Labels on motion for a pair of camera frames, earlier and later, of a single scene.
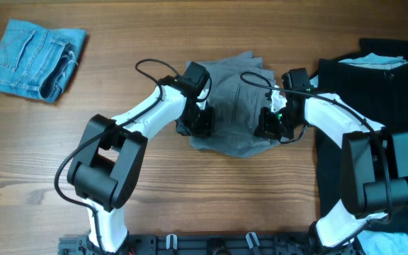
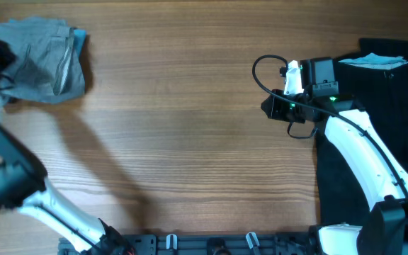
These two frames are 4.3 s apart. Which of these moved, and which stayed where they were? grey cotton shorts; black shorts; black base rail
Moved: grey cotton shorts
Stayed: black base rail; black shorts
